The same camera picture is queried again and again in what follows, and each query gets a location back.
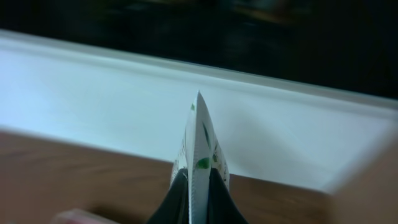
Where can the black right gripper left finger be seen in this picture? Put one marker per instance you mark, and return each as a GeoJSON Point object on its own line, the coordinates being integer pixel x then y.
{"type": "Point", "coordinates": [174, 208]}

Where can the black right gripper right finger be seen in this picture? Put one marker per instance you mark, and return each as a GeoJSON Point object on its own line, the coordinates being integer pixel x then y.
{"type": "Point", "coordinates": [221, 208]}

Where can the white green soap packet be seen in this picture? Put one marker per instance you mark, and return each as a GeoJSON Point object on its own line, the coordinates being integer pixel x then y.
{"type": "Point", "coordinates": [199, 153]}

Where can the white box with pink interior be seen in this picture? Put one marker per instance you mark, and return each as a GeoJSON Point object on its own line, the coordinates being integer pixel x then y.
{"type": "Point", "coordinates": [77, 216]}

